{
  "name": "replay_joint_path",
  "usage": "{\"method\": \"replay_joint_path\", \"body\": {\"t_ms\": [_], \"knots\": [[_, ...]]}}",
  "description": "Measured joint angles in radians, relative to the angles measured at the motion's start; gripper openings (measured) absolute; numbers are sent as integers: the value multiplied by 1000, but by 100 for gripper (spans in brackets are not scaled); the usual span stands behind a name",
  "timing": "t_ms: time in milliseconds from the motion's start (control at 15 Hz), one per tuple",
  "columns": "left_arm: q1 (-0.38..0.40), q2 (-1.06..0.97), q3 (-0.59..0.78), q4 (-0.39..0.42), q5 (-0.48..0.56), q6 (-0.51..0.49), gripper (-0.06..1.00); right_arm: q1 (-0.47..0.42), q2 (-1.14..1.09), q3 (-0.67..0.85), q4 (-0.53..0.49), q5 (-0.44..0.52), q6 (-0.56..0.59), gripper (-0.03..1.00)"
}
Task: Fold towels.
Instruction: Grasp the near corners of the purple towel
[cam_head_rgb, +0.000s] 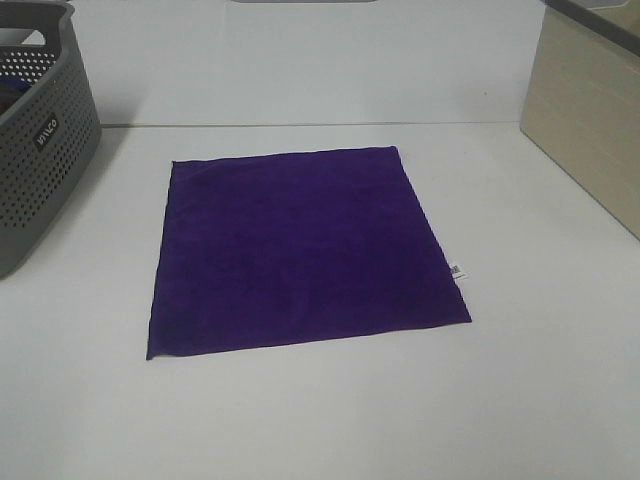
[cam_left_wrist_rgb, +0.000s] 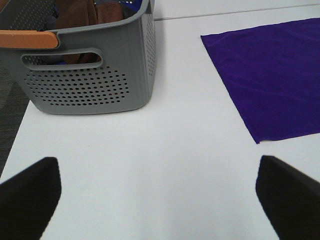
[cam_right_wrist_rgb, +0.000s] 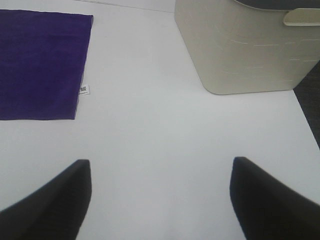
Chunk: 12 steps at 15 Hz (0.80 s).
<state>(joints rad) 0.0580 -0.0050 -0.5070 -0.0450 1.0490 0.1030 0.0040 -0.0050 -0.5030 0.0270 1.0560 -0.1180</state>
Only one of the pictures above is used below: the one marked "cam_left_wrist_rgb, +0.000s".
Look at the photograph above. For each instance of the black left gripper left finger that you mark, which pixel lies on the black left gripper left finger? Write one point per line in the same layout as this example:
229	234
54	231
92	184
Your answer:
29	199

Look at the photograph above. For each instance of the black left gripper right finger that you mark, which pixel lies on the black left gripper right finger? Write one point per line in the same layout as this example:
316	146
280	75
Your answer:
289	198

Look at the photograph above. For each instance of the purple towel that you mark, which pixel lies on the purple towel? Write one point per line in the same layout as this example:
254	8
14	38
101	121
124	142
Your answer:
272	75

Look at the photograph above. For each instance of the grey perforated plastic basket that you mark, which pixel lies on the grey perforated plastic basket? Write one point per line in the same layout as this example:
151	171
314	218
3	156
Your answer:
95	69

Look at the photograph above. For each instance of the brown towel in basket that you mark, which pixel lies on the brown towel in basket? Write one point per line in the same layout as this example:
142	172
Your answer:
81	13

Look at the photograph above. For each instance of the blue towel in basket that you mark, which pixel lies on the blue towel in basket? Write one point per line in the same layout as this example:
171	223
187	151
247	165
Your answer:
133	5

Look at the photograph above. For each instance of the orange basket handle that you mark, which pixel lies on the orange basket handle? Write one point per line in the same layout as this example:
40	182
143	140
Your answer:
28	39

